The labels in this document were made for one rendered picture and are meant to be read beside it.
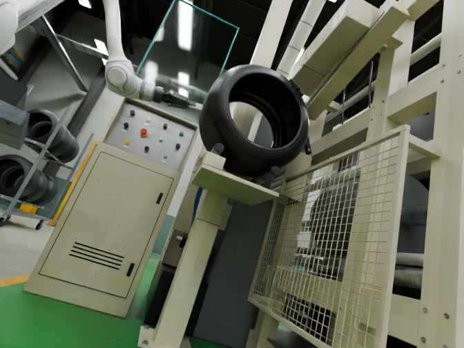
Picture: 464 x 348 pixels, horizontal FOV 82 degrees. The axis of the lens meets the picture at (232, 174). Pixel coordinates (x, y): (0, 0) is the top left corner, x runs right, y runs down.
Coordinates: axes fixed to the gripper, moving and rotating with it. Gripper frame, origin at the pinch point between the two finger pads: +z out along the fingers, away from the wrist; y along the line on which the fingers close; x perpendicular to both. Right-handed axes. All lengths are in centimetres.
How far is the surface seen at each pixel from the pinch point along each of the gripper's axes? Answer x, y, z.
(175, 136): -4, 57, -7
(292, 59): -97, 55, 71
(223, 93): -2.8, -13.5, 10.4
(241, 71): -17.9, -12.7, 16.9
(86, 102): -371, 894, -362
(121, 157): 21, 53, -36
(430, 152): 25, -61, 72
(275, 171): 27, -12, 41
